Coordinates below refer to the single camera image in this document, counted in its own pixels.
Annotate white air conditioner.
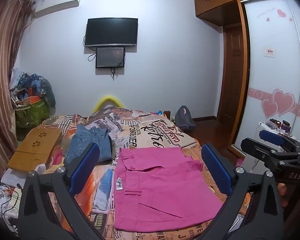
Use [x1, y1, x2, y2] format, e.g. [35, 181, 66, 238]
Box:
[11, 0, 83, 18]

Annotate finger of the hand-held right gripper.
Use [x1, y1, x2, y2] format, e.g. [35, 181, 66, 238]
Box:
[259, 129, 300, 155]
[241, 137, 300, 168]

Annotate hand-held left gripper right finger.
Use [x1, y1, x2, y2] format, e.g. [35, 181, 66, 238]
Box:
[201, 143, 284, 240]

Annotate white heart-print wardrobe door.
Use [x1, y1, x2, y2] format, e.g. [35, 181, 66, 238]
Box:
[236, 0, 300, 160]

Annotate bed with printed sheet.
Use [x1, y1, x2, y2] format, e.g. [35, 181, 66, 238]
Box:
[7, 106, 253, 240]

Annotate grey backpack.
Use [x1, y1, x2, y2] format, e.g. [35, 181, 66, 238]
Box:
[174, 105, 196, 133]

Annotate small black monitor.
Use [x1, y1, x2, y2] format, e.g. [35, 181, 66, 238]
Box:
[95, 47, 126, 69]

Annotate black wall television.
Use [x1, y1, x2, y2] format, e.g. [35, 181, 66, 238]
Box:
[84, 17, 138, 48]

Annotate wooden room door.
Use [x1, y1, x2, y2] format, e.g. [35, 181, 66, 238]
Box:
[216, 25, 248, 125]

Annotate green patterned bag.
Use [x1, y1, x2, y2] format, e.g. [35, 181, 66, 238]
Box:
[14, 97, 50, 129]

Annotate wooden overhead cabinet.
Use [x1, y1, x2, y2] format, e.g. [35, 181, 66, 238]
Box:
[194, 0, 288, 27]

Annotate bedside table clutter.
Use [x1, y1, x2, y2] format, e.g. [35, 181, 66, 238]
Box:
[259, 118, 299, 140]

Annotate blue jeans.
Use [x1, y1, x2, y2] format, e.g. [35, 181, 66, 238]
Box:
[65, 124, 115, 165]

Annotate wooden lap desk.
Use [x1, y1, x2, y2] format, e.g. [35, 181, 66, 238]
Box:
[7, 126, 63, 173]

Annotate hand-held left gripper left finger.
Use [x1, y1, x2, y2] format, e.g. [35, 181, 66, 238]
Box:
[17, 142, 100, 240]

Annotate pile of household clutter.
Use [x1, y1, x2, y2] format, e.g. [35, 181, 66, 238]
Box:
[10, 67, 57, 108]

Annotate striped brown curtain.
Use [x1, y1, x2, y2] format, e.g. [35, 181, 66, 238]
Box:
[0, 0, 35, 160]

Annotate white box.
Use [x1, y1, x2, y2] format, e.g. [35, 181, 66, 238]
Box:
[1, 164, 47, 188]

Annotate yellow foam ring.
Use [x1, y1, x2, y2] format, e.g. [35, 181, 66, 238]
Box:
[94, 95, 124, 113]

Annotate tangle of cables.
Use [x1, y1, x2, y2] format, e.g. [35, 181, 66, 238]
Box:
[0, 184, 24, 233]

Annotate pink pants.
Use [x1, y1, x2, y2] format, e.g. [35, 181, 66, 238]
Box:
[114, 147, 224, 232]

